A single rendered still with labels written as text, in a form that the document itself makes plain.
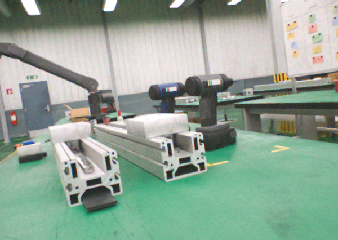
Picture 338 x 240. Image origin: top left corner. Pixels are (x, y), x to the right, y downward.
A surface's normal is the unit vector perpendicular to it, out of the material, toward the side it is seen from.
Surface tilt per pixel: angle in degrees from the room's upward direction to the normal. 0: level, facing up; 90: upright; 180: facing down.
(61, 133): 90
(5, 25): 90
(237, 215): 0
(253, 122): 90
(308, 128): 90
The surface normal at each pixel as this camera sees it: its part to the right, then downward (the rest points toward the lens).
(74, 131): 0.39, 0.01
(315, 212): -0.14, -0.99
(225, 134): 0.59, -0.02
